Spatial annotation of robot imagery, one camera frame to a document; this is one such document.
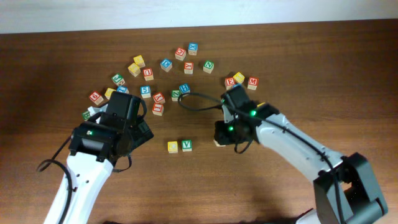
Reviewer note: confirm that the red E block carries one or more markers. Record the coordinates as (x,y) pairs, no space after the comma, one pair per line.
(229,83)

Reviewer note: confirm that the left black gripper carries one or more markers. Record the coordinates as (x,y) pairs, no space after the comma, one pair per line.
(143,133)

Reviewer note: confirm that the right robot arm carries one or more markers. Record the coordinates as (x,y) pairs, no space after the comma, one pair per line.
(346,189)

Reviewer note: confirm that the red M block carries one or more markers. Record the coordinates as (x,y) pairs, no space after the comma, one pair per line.
(253,83)

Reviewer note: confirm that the red 6 block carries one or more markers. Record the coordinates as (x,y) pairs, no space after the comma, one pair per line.
(96,98)

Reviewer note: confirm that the blue H block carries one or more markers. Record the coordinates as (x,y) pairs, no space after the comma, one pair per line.
(184,89)

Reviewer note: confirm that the green Z block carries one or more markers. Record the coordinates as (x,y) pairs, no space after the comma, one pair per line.
(175,95)

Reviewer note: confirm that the green J block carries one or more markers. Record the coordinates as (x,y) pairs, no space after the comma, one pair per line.
(118,80)

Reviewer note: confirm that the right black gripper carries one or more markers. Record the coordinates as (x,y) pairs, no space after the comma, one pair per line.
(224,134)

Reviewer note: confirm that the green N block upper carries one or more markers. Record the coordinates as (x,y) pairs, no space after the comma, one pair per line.
(208,66)

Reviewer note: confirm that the red Y block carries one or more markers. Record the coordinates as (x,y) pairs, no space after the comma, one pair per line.
(159,98)

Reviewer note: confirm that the blue X block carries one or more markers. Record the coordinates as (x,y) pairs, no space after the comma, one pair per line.
(192,48)

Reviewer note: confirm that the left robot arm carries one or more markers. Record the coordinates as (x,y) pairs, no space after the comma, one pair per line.
(95,147)

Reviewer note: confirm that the green V block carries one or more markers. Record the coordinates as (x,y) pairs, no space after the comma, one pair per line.
(187,145)

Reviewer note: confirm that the blue block left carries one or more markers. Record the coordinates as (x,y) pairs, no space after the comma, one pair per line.
(122,89)

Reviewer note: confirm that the blue P block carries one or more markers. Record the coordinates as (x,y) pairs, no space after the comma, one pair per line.
(218,144)

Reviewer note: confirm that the yellow block upper left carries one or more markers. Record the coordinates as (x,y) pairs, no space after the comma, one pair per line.
(139,61)

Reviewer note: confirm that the yellow C block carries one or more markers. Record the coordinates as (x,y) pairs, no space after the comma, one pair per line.
(172,147)

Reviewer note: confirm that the red U block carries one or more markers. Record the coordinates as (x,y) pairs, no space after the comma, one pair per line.
(148,74)

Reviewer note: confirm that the red C block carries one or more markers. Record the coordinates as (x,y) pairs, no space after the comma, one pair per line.
(180,54)

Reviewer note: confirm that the green B block outer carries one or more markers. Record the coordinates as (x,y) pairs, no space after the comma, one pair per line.
(86,115)

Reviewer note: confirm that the yellow block near E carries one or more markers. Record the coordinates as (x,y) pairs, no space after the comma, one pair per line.
(239,78)

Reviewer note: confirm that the blue D block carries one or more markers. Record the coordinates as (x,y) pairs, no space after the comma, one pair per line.
(166,65)

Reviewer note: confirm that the blue 5 block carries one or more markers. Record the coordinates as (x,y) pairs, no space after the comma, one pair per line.
(145,91)

